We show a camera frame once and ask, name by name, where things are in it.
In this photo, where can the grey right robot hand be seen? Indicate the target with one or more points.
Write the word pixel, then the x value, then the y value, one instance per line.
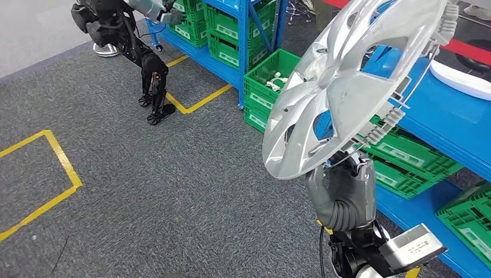
pixel 353 180

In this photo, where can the silver plastic wheel hubcap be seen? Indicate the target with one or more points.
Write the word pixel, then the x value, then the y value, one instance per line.
pixel 345 96

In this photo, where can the blue steel shelf rack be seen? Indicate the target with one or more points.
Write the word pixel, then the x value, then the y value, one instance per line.
pixel 452 122
pixel 242 38

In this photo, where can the white curved plastic part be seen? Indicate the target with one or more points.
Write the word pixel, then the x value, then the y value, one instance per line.
pixel 464 82

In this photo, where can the green open plastic crate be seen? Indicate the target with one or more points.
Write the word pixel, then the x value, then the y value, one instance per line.
pixel 261 103

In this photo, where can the white plastic fittings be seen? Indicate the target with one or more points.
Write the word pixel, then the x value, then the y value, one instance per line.
pixel 276 80

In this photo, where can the red barrier belt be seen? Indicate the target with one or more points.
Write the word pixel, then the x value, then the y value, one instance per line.
pixel 472 55

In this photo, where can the black humanoid robot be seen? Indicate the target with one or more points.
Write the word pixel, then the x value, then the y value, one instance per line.
pixel 153 69

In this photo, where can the chrome round base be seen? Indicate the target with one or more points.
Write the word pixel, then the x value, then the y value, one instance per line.
pixel 107 52

